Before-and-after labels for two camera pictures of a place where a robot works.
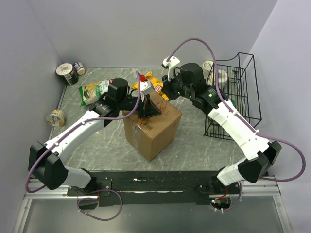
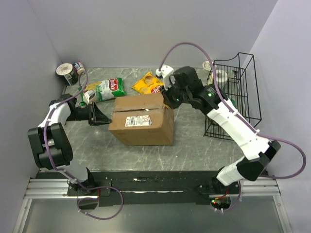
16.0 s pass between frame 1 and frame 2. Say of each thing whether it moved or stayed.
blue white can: stayed
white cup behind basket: stayed
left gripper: moved
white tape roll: stayed
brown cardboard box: moved
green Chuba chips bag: stayed
